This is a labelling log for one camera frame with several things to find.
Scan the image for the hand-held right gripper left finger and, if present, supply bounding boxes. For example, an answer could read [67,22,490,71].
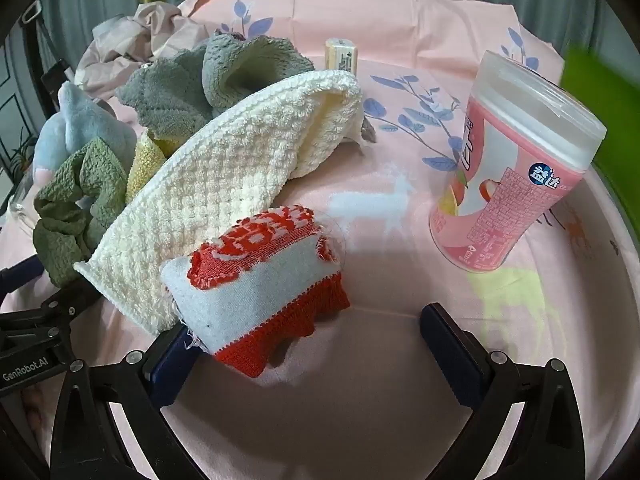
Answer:
[49,322,211,480]

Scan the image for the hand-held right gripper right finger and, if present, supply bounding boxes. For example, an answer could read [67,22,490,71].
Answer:
[420,302,586,480]

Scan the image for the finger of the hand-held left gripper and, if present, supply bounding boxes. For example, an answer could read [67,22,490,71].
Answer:
[0,255,48,298]
[40,280,105,322]

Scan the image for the green waffle cloth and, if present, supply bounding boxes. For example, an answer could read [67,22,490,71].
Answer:
[34,137,128,287]

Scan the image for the red and white knit cloth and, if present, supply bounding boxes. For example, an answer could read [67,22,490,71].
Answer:
[160,205,351,378]

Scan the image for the yellow towel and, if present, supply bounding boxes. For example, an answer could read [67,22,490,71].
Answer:
[125,130,182,202]

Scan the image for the light blue plush toy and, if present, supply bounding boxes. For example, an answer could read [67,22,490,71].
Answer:
[34,81,137,186]

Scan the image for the white waffle towel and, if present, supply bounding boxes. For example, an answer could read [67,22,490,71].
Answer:
[74,71,363,335]

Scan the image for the grey fleece towel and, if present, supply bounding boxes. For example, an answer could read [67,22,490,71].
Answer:
[116,32,316,137]

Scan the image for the green cardboard box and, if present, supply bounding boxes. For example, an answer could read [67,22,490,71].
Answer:
[560,45,640,196]

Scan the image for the clear glass bottle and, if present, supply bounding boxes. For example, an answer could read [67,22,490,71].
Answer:
[7,180,41,228]

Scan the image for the pink printed tablecloth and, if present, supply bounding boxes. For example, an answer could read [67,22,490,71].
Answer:
[0,0,640,480]

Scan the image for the pink gum container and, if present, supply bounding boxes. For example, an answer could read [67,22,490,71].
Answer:
[429,50,607,273]

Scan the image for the crumpled pale pink cloth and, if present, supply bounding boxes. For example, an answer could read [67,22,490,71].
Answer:
[75,2,212,102]

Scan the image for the small cream box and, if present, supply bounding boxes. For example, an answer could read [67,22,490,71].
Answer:
[324,37,362,73]

